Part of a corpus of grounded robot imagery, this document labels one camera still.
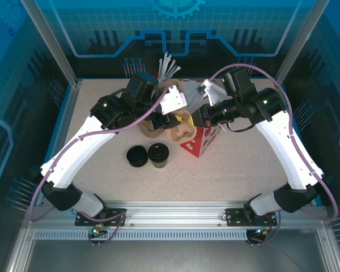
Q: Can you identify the white paper bag red print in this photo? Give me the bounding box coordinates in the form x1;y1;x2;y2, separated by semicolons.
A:
180;79;224;159

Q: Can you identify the black plastic cup lid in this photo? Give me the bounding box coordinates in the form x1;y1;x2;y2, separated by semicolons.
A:
147;143;170;163

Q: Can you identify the green paper coffee cup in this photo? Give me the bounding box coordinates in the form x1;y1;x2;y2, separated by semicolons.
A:
150;158;167;170

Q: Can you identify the stack of black cup lids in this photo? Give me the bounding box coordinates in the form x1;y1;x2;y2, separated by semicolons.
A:
126;144;148;168

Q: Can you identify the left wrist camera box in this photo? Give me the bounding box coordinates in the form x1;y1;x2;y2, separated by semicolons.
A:
158;84;188;116

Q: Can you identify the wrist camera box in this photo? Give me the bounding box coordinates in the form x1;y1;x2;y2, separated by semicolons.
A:
196;78;226;106
158;84;188;116

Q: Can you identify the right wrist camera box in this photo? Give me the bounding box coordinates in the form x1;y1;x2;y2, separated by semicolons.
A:
196;78;226;106

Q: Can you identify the aluminium side frame beam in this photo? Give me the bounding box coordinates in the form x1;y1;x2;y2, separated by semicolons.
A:
4;79;83;272
273;79;340;272

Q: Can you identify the aluminium frame post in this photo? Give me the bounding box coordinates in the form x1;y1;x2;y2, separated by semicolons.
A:
274;0;327;88
20;0;80;88

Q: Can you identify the aluminium front rail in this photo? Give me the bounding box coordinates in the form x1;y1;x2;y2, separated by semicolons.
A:
31;200;328;231

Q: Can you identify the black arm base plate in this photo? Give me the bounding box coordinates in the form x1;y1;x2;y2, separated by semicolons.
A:
74;207;128;228
225;207;278;228

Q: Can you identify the slotted grey cable duct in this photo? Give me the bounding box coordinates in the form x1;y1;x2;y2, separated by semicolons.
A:
33;229;249;242

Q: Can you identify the thin purple base cable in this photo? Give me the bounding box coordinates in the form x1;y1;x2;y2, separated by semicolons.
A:
246;222;281;248
87;212;127;248

